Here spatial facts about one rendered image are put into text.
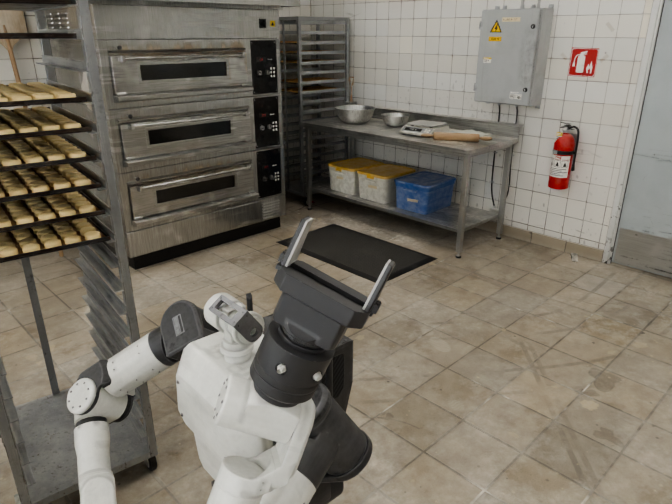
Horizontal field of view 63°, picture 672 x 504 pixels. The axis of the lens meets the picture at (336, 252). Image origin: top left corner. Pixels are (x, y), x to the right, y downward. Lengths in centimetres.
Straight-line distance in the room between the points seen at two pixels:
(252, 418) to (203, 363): 38
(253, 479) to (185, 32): 384
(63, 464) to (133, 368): 122
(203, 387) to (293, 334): 44
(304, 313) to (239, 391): 14
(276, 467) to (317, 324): 21
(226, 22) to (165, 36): 52
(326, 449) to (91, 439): 61
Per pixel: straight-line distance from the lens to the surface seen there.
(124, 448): 246
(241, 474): 75
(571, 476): 260
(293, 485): 89
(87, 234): 200
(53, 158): 191
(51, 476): 244
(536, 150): 482
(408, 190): 477
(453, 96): 518
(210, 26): 445
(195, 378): 108
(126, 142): 413
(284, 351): 64
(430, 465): 249
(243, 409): 71
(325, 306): 62
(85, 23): 186
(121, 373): 132
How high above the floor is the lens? 169
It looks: 22 degrees down
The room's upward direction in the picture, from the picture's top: straight up
